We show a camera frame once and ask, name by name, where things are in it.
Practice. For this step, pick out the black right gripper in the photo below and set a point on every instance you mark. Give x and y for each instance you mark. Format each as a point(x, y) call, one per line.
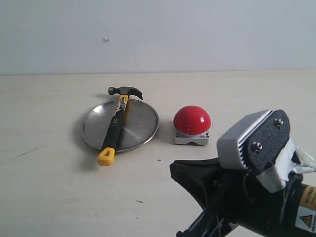
point(290, 212)

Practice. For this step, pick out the yellow black claw hammer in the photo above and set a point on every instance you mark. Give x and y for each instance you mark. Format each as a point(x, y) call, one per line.
point(107, 155)

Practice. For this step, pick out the red dome push button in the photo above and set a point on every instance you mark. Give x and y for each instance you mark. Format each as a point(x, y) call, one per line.
point(191, 125)

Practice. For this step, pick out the round steel plate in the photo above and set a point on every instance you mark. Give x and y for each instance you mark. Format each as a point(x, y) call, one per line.
point(140, 126)

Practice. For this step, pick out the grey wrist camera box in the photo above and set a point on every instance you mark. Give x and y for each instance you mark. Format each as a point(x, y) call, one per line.
point(254, 142)

